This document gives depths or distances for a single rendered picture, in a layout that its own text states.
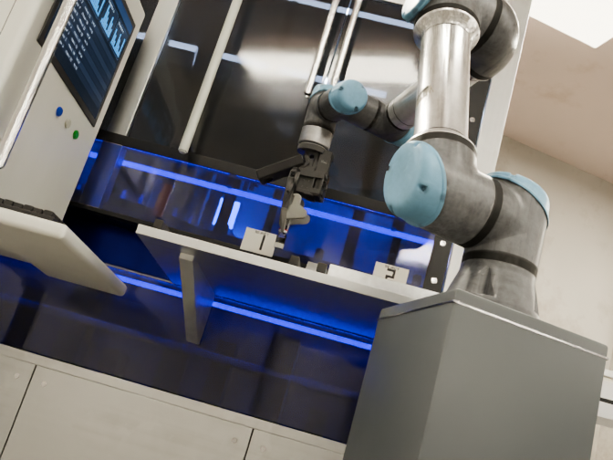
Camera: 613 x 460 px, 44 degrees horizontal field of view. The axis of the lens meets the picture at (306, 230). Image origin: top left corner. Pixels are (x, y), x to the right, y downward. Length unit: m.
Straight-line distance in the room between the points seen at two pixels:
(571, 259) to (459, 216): 4.45
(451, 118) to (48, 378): 1.19
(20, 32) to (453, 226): 0.95
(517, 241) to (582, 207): 4.55
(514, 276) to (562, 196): 4.49
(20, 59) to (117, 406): 0.82
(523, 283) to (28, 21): 1.07
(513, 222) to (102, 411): 1.13
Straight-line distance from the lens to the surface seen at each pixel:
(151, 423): 1.89
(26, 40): 1.66
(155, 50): 2.21
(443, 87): 1.26
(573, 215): 5.66
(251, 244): 1.94
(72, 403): 1.94
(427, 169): 1.11
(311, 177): 1.74
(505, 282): 1.15
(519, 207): 1.19
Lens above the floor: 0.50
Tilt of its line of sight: 17 degrees up
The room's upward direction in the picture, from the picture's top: 17 degrees clockwise
